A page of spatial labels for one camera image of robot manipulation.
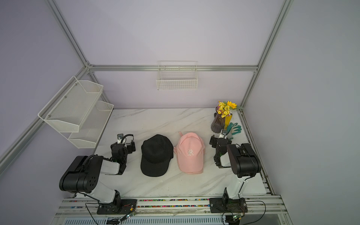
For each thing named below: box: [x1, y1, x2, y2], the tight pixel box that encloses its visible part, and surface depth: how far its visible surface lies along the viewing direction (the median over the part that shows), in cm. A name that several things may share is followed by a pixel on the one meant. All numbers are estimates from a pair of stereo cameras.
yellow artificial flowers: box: [216, 100, 238, 118], surface depth 89 cm
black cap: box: [140, 134, 174, 177], surface depth 86 cm
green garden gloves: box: [224, 122, 242, 140], surface depth 109 cm
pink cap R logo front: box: [173, 131, 206, 175], surface depth 88 cm
